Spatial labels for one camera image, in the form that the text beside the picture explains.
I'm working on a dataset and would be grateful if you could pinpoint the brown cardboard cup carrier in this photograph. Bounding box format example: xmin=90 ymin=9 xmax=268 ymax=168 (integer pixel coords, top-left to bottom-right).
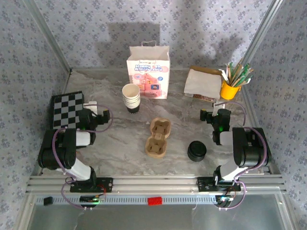
xmin=145 ymin=116 xmax=171 ymax=159

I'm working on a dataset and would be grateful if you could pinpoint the black grey checkerboard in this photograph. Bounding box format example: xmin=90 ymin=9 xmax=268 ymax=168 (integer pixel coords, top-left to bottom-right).
xmin=49 ymin=91 xmax=86 ymax=135

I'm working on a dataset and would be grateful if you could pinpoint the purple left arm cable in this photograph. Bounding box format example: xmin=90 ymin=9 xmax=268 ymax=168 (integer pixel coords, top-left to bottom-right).
xmin=53 ymin=104 xmax=113 ymax=211

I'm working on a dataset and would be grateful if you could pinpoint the bundle of stirrers and straws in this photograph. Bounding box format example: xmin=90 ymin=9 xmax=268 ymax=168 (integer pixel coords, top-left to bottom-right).
xmin=225 ymin=61 xmax=254 ymax=87

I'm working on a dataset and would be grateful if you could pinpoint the aluminium frame post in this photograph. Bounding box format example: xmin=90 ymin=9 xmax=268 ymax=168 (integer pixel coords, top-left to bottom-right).
xmin=241 ymin=0 xmax=287 ymax=70
xmin=24 ymin=0 xmax=73 ymax=74

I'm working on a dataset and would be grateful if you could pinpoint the grey slotted cable tray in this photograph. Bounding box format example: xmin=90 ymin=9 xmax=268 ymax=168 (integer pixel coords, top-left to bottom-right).
xmin=33 ymin=194 xmax=225 ymax=205

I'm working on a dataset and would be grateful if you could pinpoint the white napkin stack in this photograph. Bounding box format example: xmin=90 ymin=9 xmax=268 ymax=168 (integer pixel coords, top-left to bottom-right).
xmin=184 ymin=69 xmax=222 ymax=99

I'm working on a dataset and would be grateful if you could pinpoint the white pink paper gift bag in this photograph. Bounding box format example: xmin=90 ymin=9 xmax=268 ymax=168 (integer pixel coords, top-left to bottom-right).
xmin=126 ymin=41 xmax=171 ymax=100

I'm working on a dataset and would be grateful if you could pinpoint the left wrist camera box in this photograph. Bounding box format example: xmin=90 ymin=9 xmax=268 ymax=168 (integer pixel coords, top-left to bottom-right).
xmin=83 ymin=101 xmax=98 ymax=115

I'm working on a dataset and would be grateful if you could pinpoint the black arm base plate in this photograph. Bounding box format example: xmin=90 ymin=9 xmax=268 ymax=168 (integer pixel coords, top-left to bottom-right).
xmin=70 ymin=177 xmax=113 ymax=193
xmin=197 ymin=176 xmax=241 ymax=192

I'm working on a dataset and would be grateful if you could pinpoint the black round lid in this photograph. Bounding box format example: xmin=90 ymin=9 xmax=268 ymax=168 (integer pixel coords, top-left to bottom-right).
xmin=187 ymin=140 xmax=207 ymax=162

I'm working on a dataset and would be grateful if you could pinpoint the red toy brick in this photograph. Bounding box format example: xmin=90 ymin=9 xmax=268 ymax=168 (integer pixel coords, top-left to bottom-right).
xmin=147 ymin=196 xmax=163 ymax=206

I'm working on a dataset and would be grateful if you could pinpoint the small circuit board green light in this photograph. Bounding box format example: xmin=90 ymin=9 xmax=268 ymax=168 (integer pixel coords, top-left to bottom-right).
xmin=215 ymin=195 xmax=235 ymax=207
xmin=80 ymin=195 xmax=106 ymax=204

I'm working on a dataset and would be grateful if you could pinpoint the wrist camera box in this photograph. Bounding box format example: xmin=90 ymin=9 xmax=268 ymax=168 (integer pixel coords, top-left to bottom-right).
xmin=83 ymin=101 xmax=98 ymax=115
xmin=212 ymin=102 xmax=226 ymax=113

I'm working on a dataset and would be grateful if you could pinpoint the stack of paper napkins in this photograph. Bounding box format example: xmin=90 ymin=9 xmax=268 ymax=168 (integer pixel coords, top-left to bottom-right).
xmin=189 ymin=65 xmax=224 ymax=103

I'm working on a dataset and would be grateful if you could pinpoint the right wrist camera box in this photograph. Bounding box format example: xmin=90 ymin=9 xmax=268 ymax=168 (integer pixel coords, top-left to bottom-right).
xmin=212 ymin=102 xmax=226 ymax=113

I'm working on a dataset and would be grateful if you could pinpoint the yellow holder cup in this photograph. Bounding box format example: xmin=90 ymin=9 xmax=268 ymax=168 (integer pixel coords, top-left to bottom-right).
xmin=220 ymin=80 xmax=242 ymax=101

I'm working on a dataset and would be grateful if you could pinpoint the aluminium mounting rail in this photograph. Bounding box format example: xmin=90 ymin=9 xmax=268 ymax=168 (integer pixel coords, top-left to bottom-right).
xmin=25 ymin=174 xmax=287 ymax=194

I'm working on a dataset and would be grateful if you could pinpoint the stack of paper cups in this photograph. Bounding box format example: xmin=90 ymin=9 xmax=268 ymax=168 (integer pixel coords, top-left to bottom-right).
xmin=121 ymin=83 xmax=141 ymax=115

